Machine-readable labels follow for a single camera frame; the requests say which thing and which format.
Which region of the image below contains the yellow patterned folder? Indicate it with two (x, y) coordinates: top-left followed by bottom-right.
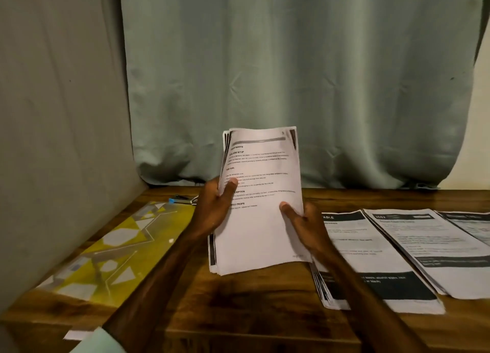
(34, 199), (196, 308)

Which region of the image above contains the white paper tag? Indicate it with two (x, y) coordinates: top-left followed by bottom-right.
(63, 329), (94, 341)

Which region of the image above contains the blue pen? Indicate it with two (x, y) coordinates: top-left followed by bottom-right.
(168, 195), (200, 206)

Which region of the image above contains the pale green curtain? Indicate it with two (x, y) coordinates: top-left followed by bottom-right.
(118, 0), (490, 191)

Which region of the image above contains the person's left hand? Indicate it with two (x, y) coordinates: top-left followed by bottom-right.
(186, 177), (239, 243)

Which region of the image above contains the person's right forearm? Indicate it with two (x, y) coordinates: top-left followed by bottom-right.
(314, 245), (430, 353)

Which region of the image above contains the person's right hand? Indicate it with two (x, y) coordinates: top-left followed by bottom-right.
(279, 200), (335, 260)

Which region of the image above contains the person's left forearm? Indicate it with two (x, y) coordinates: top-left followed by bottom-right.
(72, 230), (211, 353)

